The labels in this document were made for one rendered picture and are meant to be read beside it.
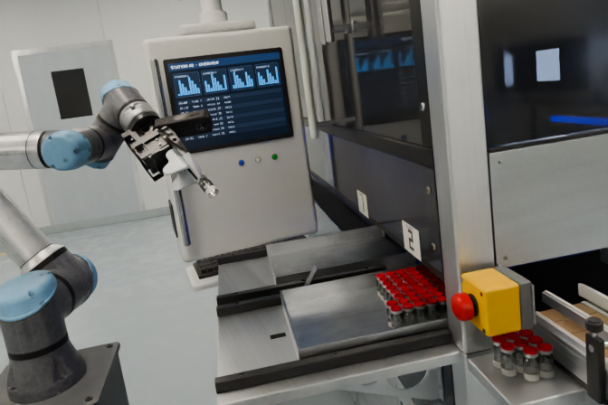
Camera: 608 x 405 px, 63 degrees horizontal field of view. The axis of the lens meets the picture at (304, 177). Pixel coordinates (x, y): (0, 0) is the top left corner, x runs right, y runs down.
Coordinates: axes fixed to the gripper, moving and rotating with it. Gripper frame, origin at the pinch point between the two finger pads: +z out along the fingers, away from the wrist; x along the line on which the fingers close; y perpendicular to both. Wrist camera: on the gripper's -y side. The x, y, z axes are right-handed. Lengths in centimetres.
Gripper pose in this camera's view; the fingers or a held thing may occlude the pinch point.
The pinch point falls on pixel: (202, 176)
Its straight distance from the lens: 95.3
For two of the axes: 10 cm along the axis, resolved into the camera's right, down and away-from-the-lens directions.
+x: -1.2, -6.2, -7.8
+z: 6.1, 5.7, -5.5
